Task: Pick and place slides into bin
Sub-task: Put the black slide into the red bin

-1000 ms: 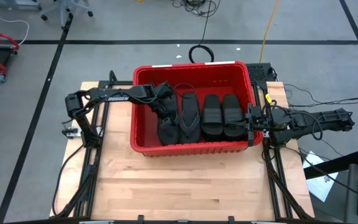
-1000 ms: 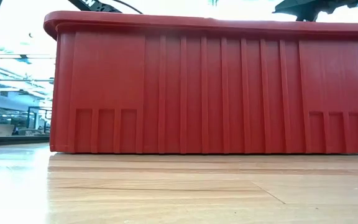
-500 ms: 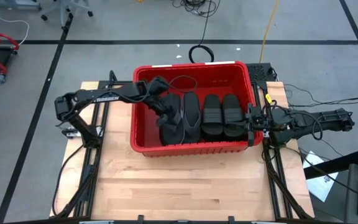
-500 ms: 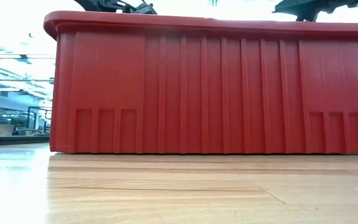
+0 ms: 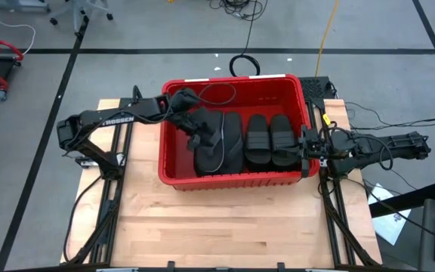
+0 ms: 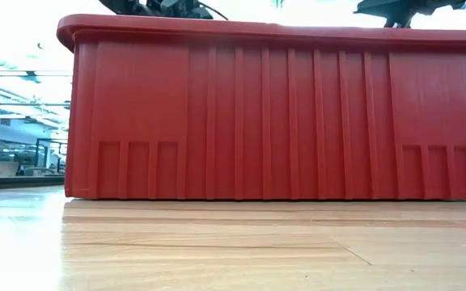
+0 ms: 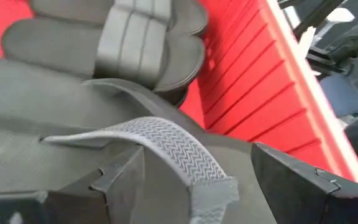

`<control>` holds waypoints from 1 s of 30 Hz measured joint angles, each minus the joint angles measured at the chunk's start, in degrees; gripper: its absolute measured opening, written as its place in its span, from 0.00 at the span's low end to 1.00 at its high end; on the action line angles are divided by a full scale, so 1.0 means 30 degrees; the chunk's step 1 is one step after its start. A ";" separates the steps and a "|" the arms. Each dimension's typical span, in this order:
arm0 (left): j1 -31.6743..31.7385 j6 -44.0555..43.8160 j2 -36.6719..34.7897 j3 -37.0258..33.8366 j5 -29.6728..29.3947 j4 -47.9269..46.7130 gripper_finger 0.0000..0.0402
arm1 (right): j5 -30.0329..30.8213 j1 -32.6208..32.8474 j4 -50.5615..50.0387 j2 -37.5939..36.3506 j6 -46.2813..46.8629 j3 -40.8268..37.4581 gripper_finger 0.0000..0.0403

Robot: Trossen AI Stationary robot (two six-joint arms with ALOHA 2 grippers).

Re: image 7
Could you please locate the black rubber slide sandal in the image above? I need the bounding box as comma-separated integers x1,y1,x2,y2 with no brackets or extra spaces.
1,5,207,95
29,0,209,35
0,58,278,224

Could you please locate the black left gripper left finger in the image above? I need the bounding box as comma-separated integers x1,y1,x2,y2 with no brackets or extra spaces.
0,145,196,224

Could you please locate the black metal frame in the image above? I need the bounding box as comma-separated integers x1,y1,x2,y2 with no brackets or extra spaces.
277,0,358,77

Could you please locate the red ribbed plastic bin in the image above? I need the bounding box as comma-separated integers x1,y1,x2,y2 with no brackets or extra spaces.
0,0,358,189

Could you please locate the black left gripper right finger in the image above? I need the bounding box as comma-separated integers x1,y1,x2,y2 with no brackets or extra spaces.
251,142,358,224

